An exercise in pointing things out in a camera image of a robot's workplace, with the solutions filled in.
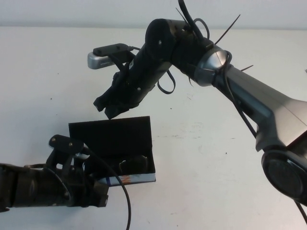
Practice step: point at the black framed glasses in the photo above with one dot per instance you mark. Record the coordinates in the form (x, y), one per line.
(134, 164)

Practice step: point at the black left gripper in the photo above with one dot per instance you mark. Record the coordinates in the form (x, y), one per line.
(79, 191)

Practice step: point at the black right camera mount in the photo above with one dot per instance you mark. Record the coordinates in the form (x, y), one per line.
(122, 58)

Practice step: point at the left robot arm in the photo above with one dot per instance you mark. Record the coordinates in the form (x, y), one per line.
(28, 189)

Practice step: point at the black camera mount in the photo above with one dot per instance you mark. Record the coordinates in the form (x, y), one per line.
(122, 58)
(56, 158)

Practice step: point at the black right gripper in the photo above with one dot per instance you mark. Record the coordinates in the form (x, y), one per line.
(134, 88)

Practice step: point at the black glasses case printed side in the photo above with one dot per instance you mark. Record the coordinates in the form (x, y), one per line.
(112, 134)

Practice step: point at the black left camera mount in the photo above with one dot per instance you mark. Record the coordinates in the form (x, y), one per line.
(56, 158)

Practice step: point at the right wrist camera black silver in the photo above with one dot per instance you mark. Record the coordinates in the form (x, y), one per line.
(96, 61)

